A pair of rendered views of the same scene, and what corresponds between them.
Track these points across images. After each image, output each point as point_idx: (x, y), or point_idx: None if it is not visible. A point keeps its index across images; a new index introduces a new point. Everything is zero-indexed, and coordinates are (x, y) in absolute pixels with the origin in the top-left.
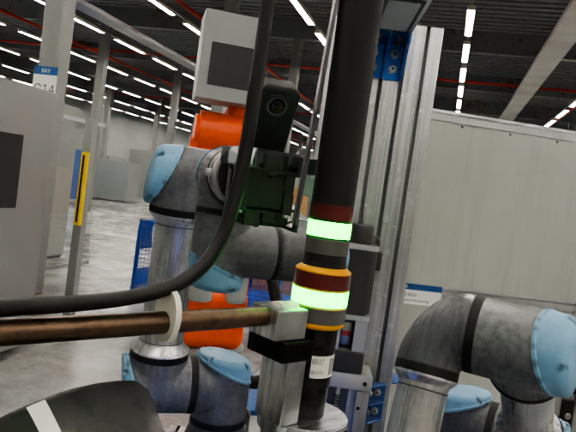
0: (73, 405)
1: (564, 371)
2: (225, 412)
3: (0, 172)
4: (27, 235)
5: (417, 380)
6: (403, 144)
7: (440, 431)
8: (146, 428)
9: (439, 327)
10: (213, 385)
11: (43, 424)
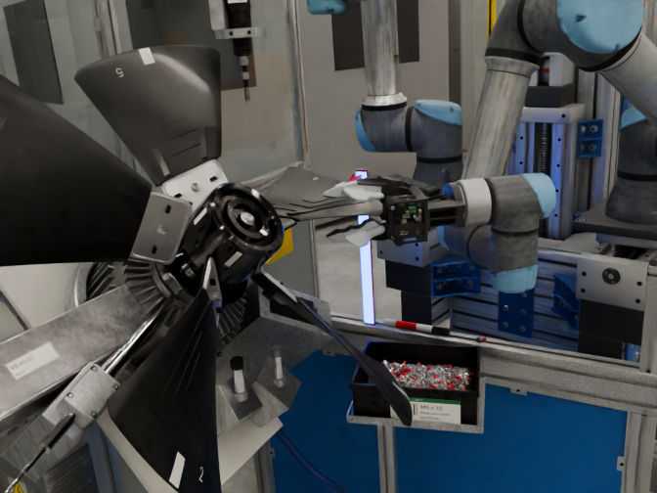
0: (163, 51)
1: (583, 21)
2: (434, 147)
3: (400, 28)
4: (434, 86)
5: (492, 64)
6: None
7: (622, 147)
8: (206, 66)
9: (503, 12)
10: (421, 124)
11: (145, 57)
